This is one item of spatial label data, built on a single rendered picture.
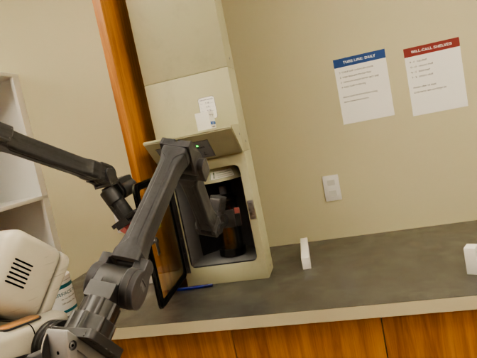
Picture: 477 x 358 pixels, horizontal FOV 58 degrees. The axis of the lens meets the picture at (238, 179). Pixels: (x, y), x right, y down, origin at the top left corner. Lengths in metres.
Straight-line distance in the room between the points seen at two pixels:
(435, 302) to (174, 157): 0.80
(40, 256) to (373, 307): 0.87
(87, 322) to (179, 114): 0.95
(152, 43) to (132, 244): 0.91
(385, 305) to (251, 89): 1.09
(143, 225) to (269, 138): 1.12
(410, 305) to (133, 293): 0.78
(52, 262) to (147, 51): 0.94
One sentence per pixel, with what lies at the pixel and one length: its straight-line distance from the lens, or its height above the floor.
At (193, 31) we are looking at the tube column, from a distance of 1.59.
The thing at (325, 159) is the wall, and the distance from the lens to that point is 1.93.
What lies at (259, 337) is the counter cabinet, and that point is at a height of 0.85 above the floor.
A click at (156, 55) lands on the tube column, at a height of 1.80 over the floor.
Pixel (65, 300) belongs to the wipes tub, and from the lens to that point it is 1.77.
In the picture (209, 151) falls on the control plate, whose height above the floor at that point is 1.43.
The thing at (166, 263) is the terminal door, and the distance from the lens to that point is 1.48.
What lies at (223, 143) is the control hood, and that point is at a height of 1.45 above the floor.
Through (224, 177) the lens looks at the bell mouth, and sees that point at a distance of 1.58.
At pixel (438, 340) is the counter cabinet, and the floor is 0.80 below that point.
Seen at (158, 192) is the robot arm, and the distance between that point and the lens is 0.96.
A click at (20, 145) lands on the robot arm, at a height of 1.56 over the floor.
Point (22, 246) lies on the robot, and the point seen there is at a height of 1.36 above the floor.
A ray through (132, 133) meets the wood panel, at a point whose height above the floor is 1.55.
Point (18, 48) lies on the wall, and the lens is 2.48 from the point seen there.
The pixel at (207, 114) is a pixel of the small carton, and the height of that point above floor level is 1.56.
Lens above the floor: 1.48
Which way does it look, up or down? 6 degrees down
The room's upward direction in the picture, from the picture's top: 11 degrees counter-clockwise
